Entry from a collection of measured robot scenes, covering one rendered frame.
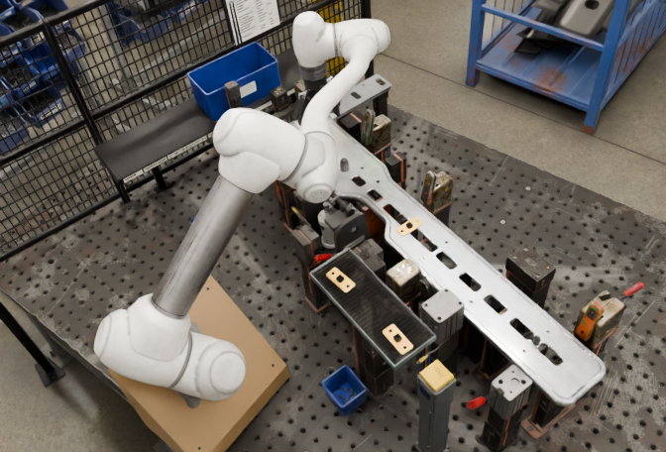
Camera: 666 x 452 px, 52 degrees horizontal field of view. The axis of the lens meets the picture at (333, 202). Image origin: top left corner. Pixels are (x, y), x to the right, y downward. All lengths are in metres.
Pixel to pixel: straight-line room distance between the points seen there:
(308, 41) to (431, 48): 2.52
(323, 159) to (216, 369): 0.60
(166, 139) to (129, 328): 0.99
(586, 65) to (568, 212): 1.69
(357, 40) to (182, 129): 0.84
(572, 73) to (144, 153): 2.53
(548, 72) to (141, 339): 2.99
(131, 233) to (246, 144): 1.27
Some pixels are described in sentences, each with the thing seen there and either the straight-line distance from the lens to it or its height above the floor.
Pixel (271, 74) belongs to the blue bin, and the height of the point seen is 1.11.
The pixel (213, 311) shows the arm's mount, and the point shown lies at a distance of 2.10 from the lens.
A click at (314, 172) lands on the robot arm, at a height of 1.53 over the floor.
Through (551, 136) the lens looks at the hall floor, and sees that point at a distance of 4.00.
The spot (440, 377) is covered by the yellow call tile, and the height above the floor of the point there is 1.16.
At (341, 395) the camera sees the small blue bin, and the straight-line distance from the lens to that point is 2.24.
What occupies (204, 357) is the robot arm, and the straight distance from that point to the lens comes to 1.83.
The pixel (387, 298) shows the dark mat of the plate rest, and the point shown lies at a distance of 1.86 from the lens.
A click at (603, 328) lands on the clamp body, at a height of 1.04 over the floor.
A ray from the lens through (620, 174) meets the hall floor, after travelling 3.88.
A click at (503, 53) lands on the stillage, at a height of 0.16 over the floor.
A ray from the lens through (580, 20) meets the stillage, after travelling 3.99.
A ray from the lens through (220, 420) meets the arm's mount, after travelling 2.14.
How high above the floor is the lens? 2.72
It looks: 49 degrees down
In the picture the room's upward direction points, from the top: 7 degrees counter-clockwise
